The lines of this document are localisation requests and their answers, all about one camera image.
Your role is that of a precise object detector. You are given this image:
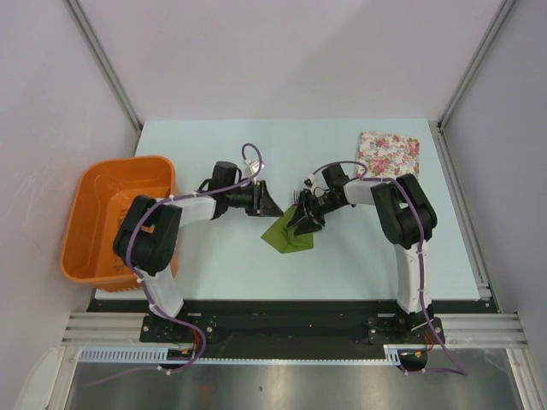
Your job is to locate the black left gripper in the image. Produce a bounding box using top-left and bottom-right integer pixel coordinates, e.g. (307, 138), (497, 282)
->
(226, 180), (284, 218)

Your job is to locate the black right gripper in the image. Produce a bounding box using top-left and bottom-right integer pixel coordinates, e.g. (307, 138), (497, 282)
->
(287, 190), (343, 237)

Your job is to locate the iridescent fork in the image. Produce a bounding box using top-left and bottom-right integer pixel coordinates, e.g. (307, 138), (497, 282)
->
(292, 190), (300, 207)

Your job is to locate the green paper napkin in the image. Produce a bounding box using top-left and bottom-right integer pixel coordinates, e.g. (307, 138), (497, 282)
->
(261, 205), (314, 254)

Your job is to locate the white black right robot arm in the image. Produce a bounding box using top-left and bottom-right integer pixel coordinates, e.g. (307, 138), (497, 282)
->
(286, 161), (438, 343)

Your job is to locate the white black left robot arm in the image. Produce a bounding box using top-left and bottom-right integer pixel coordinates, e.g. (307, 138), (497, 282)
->
(113, 161), (283, 342)

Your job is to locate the floral patterned tray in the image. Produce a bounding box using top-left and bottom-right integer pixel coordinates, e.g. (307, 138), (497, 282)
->
(356, 131), (421, 178)

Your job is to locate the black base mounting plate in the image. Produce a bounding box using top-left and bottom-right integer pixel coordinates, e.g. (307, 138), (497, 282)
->
(87, 300), (497, 360)

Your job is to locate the orange plastic basket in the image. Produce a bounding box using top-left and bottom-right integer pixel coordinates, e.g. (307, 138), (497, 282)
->
(61, 155), (177, 293)

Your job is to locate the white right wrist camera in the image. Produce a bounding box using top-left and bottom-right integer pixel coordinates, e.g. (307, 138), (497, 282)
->
(304, 173), (325, 197)

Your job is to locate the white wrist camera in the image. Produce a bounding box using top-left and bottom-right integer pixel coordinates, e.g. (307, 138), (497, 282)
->
(304, 173), (325, 197)
(244, 159), (265, 178)

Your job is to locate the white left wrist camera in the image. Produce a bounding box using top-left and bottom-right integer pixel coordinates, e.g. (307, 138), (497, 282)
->
(244, 159), (265, 178)

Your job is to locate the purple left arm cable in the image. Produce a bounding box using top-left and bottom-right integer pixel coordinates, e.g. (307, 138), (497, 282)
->
(83, 143), (264, 388)

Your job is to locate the white slotted cable duct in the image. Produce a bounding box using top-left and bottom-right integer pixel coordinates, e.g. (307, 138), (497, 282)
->
(79, 347), (401, 366)

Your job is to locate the aluminium front rail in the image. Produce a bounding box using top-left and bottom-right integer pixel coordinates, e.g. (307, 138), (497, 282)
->
(62, 313), (528, 349)

